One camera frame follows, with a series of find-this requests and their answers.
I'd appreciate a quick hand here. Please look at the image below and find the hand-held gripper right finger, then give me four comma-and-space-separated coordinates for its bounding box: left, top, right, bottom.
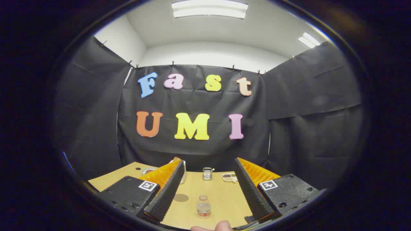
233, 157, 328, 223

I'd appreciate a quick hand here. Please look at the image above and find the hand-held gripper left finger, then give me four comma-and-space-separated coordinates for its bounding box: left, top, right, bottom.
98, 158, 186, 223

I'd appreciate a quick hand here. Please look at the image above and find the clear plastic bottle red label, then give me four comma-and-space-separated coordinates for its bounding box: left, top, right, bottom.
197, 195, 212, 219

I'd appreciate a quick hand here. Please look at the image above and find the white toaster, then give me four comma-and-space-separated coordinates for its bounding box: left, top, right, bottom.
179, 160, 187, 184

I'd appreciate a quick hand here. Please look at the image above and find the wooden table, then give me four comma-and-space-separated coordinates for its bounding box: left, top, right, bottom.
88, 161, 258, 230

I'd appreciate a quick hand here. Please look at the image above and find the black backdrop cloth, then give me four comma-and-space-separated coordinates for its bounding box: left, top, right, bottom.
53, 35, 366, 190

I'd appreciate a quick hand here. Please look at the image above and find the small ceiling light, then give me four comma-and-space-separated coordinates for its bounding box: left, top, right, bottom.
298, 32, 321, 49

